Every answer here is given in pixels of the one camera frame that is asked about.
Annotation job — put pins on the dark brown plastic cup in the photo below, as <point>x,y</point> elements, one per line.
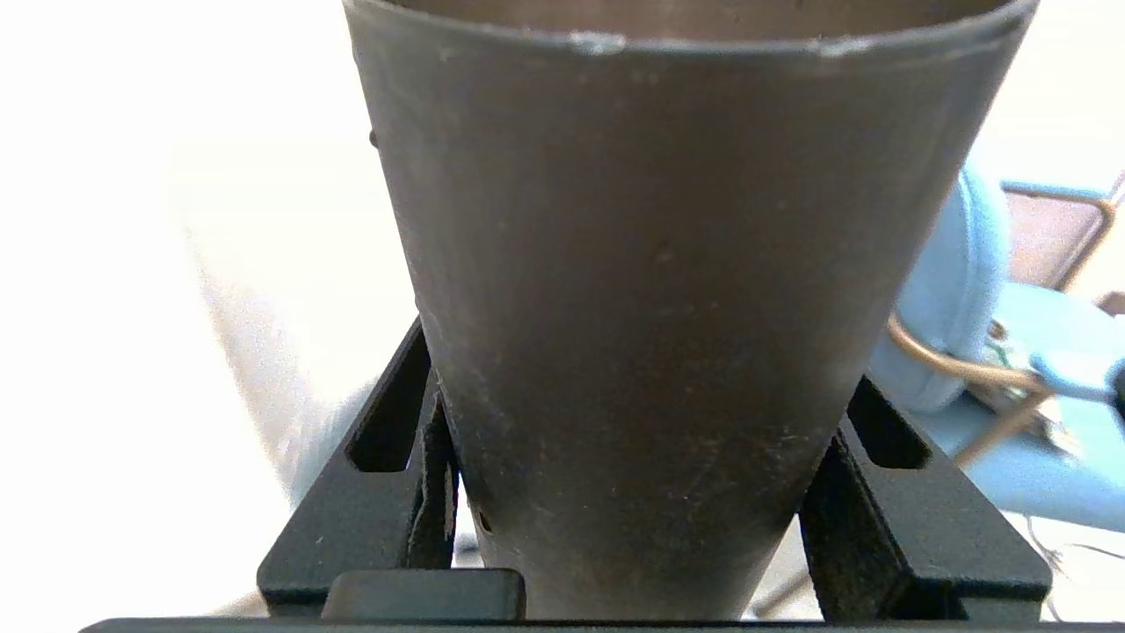
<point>668,308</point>

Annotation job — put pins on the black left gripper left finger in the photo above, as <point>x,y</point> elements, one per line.
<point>360,545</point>

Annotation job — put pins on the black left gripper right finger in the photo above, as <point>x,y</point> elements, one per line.
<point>932,545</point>

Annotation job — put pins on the light blue chair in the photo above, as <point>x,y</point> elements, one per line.
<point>958,290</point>

